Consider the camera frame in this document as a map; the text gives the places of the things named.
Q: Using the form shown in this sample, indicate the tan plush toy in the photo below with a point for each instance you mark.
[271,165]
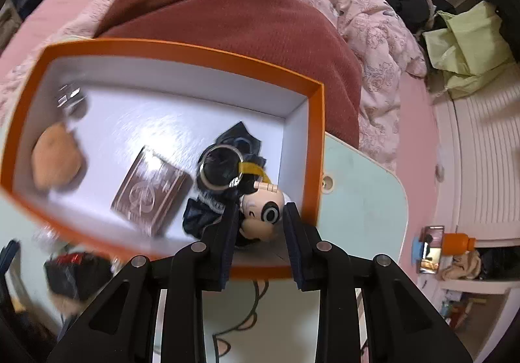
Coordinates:
[57,159]

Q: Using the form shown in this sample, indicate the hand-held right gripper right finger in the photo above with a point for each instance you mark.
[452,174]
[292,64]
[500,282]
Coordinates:
[294,249]

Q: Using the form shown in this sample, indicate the orange cardboard box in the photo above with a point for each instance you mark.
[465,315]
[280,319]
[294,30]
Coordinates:
[162,123]

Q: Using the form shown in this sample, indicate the light green cloth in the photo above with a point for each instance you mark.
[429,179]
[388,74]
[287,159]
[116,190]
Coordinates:
[467,46]

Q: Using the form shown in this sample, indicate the dark red pillow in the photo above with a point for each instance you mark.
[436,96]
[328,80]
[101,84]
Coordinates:
[243,21]

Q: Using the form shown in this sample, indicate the cream cloth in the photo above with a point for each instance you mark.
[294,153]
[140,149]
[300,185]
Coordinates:
[461,266]

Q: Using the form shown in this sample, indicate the brown card box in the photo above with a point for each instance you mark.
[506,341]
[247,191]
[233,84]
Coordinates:
[150,192]

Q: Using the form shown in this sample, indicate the white slatted panel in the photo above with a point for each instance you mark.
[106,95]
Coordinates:
[479,151]

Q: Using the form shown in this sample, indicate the pink floral quilt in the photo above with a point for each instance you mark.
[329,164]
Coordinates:
[365,33]

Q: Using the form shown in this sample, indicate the blue phone stand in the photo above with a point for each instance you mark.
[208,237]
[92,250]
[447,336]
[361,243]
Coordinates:
[416,251]

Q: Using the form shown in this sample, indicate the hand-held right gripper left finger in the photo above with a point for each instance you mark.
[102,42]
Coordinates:
[228,249]

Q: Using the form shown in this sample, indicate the smartphone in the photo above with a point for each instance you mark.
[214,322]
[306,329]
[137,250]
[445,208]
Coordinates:
[431,249]

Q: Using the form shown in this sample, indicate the orange bottle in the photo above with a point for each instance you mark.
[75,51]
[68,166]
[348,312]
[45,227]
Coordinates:
[459,244]

